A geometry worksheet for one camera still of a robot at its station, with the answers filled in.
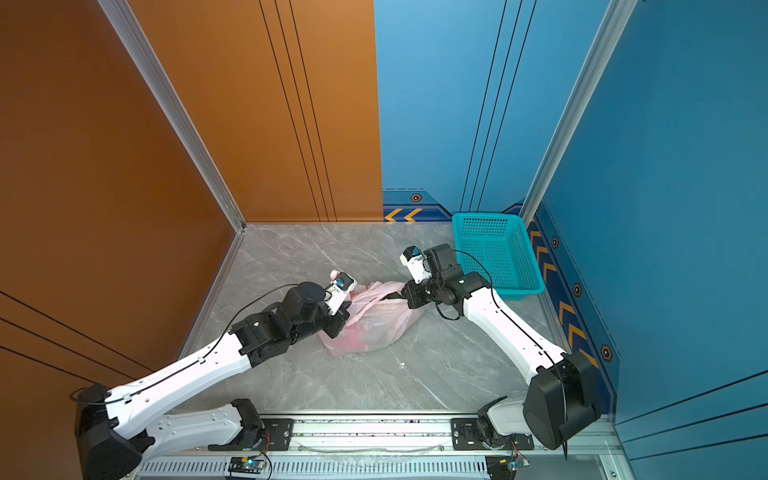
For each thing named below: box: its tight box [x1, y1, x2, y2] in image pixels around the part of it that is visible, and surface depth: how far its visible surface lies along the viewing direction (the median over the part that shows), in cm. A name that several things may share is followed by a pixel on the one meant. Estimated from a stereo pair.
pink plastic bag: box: [317, 281, 425, 355], surface depth 80 cm
